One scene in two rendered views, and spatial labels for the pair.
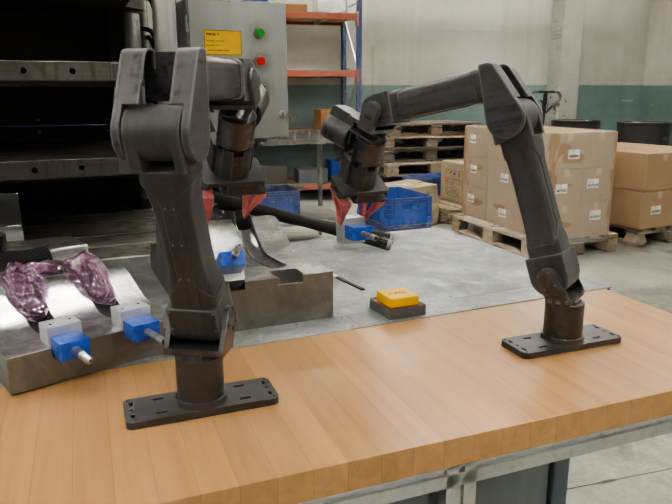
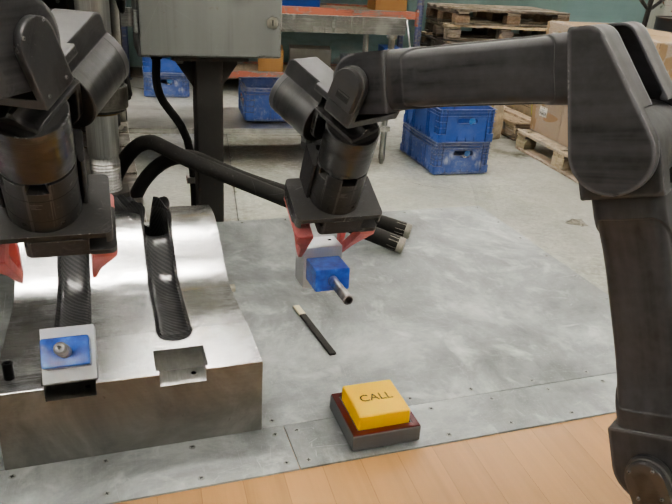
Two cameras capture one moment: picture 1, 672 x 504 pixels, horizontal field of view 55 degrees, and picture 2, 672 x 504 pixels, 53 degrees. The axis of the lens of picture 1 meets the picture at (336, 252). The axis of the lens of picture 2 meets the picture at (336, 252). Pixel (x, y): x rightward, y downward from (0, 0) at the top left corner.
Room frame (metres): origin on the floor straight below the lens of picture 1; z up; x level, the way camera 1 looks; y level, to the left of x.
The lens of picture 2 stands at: (0.54, -0.11, 1.29)
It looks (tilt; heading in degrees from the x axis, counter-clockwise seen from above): 24 degrees down; 4
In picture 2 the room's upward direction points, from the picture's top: 4 degrees clockwise
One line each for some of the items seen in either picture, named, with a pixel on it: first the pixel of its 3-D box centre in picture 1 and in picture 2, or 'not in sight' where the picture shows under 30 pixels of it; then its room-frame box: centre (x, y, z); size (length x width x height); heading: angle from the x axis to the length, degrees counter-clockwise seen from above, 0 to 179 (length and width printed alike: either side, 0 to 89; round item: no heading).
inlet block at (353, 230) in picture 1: (360, 232); (330, 276); (1.27, -0.05, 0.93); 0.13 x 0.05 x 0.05; 24
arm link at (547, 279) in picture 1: (560, 283); (671, 475); (1.02, -0.37, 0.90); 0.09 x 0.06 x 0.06; 144
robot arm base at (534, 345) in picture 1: (563, 321); not in sight; (1.01, -0.38, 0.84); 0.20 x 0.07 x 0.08; 111
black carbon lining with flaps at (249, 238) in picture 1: (225, 238); (114, 258); (1.30, 0.23, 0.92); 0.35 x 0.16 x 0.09; 24
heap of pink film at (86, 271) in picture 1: (47, 274); not in sight; (1.10, 0.51, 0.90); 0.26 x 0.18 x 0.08; 41
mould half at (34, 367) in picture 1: (45, 297); not in sight; (1.10, 0.52, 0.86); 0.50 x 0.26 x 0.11; 41
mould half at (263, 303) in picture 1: (229, 259); (125, 286); (1.32, 0.23, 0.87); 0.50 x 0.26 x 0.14; 24
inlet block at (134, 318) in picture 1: (144, 330); not in sight; (0.93, 0.29, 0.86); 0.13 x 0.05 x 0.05; 41
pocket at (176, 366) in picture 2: (286, 282); (181, 374); (1.13, 0.09, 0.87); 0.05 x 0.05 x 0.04; 24
